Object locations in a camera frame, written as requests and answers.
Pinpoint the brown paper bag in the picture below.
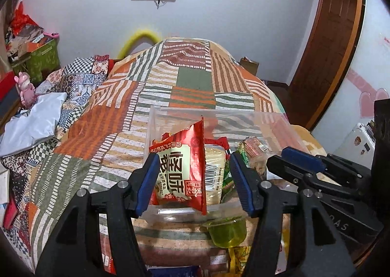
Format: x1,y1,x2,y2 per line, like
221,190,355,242
239,57,259,76

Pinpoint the striped cracker packet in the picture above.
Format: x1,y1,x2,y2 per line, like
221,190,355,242
243,137,269,161

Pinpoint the green cardboard box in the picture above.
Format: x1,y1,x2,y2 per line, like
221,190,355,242
11,39,60,85

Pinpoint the red chinese snack bag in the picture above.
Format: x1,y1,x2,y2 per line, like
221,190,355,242
149,120,207,215

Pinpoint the yellow fuzzy hoop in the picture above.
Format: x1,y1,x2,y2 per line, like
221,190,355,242
117,29,162,60

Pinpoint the patchwork striped blanket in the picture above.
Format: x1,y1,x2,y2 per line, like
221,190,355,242
29,38,325,267

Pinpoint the pink plush toy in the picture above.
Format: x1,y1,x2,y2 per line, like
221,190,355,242
14,72,38,109

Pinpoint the wooden door frame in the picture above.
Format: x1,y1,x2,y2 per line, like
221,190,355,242
289,0,365,130

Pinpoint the green jelly cup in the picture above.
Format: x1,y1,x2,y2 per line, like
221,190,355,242
202,215,247,249

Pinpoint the red flat box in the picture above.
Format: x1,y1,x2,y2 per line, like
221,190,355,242
0,72,15,101

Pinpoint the clear plastic storage bin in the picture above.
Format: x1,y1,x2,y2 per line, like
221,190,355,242
142,106,308,223

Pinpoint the white plastic bag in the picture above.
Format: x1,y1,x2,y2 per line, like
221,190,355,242
1,92,68,157

